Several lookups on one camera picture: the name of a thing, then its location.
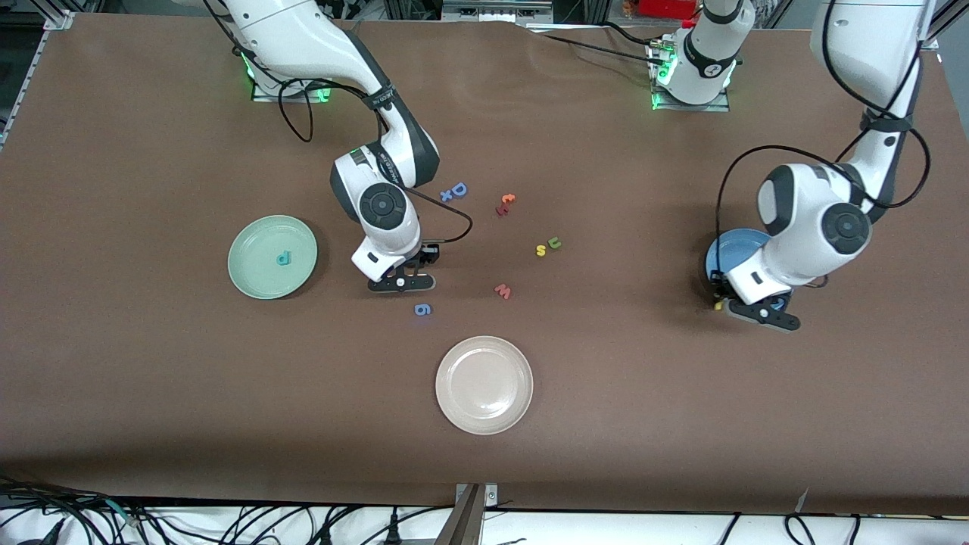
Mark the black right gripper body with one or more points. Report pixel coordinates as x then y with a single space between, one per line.
424 258

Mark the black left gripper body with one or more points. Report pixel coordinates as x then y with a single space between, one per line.
718 289

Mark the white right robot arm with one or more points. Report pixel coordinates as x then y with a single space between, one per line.
303 38

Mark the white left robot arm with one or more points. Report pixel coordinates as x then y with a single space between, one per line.
802 219

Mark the blue plate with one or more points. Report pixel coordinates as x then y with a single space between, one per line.
727 253

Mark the blue foam letter D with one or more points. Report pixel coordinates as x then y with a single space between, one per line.
455 190

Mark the pink foam letter w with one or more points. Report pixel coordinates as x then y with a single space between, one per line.
503 292

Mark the brown table cover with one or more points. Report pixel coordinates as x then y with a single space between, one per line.
643 416

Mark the cream plate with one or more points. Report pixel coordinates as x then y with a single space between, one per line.
484 386

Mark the green plate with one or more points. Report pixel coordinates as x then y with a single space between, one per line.
257 250

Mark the white paper tag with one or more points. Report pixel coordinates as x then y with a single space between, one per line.
803 501

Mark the grey metal device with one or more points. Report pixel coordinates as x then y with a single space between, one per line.
496 11

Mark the red box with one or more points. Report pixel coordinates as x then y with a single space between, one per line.
666 7

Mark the aluminium corner profile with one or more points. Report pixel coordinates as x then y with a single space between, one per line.
946 23

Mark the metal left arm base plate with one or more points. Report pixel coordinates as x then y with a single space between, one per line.
715 107

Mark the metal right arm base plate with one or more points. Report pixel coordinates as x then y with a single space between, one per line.
331 91

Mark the aluminium bracket profile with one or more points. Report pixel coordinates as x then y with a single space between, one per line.
468 522

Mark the aluminium frame rail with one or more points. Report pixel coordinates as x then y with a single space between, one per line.
23 83

